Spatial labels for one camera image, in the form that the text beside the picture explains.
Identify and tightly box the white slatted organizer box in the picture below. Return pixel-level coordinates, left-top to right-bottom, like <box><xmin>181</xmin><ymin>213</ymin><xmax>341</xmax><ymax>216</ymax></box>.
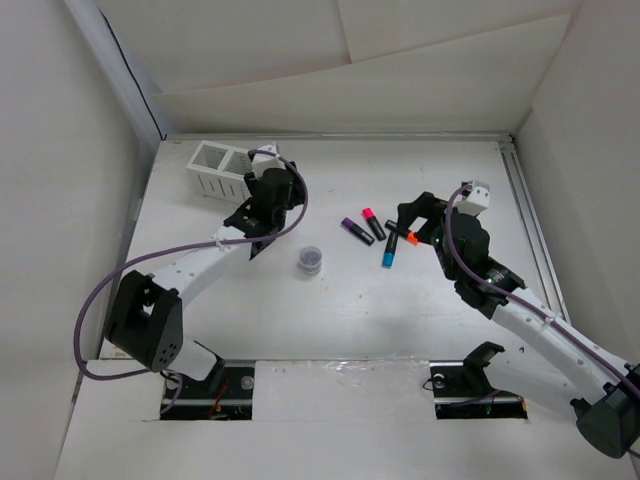
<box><xmin>186</xmin><ymin>141</ymin><xmax>252</xmax><ymax>205</ymax></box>

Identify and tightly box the clear jar of paper clips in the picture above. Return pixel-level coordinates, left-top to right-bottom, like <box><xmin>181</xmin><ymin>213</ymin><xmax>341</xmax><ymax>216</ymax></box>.
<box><xmin>298</xmin><ymin>246</ymin><xmax>323</xmax><ymax>276</ymax></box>

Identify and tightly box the orange cap highlighter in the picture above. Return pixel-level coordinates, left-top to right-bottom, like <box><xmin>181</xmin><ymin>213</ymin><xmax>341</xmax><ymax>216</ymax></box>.
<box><xmin>385</xmin><ymin>220</ymin><xmax>420</xmax><ymax>246</ymax></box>

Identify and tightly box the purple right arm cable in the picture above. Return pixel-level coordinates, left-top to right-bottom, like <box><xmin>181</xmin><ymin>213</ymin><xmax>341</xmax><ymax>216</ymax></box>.
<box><xmin>446</xmin><ymin>182</ymin><xmax>640</xmax><ymax>396</ymax></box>

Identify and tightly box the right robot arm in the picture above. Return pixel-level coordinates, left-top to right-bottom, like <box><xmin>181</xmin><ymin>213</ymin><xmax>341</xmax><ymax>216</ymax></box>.
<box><xmin>397</xmin><ymin>182</ymin><xmax>639</xmax><ymax>459</ymax></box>

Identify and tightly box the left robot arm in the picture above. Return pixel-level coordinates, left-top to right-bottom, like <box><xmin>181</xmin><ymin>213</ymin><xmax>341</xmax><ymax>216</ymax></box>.
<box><xmin>105</xmin><ymin>166</ymin><xmax>307</xmax><ymax>397</ymax></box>

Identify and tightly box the purple cap highlighter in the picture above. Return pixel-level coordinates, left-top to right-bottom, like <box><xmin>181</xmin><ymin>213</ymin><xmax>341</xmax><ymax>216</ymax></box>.
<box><xmin>341</xmin><ymin>217</ymin><xmax>375</xmax><ymax>246</ymax></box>

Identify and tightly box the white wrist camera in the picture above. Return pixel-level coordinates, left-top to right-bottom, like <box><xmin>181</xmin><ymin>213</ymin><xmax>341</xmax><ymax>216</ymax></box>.
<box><xmin>251</xmin><ymin>143</ymin><xmax>282</xmax><ymax>178</ymax></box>
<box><xmin>454</xmin><ymin>180</ymin><xmax>490</xmax><ymax>217</ymax></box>

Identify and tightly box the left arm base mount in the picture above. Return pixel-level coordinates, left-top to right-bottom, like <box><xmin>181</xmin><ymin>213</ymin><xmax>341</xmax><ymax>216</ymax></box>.
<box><xmin>159</xmin><ymin>359</ymin><xmax>256</xmax><ymax>421</ymax></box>

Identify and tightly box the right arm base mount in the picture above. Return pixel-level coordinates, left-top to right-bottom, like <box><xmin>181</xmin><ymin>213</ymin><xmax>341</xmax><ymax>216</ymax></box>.
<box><xmin>422</xmin><ymin>342</ymin><xmax>528</xmax><ymax>420</ymax></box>

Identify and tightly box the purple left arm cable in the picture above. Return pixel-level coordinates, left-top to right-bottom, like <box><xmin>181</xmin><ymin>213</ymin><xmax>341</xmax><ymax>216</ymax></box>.
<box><xmin>73</xmin><ymin>148</ymin><xmax>309</xmax><ymax>384</ymax></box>

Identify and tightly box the blue cap highlighter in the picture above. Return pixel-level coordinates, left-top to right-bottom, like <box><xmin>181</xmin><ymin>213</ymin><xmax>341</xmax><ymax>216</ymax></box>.
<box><xmin>381</xmin><ymin>231</ymin><xmax>399</xmax><ymax>269</ymax></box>

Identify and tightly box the pink cap highlighter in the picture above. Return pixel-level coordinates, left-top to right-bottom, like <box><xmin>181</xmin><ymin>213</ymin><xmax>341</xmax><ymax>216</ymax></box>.
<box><xmin>362</xmin><ymin>208</ymin><xmax>387</xmax><ymax>241</ymax></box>

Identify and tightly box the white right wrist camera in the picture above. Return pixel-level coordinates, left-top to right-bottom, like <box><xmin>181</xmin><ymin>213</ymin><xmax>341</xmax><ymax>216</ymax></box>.
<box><xmin>454</xmin><ymin>180</ymin><xmax>490</xmax><ymax>217</ymax></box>

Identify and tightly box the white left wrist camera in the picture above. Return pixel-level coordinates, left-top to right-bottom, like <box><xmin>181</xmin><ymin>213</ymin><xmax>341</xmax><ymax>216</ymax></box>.
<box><xmin>251</xmin><ymin>143</ymin><xmax>282</xmax><ymax>178</ymax></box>

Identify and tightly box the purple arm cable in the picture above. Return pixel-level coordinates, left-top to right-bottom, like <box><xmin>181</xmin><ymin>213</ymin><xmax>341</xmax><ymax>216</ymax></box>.
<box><xmin>446</xmin><ymin>182</ymin><xmax>640</xmax><ymax>396</ymax></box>
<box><xmin>73</xmin><ymin>148</ymin><xmax>309</xmax><ymax>384</ymax></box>

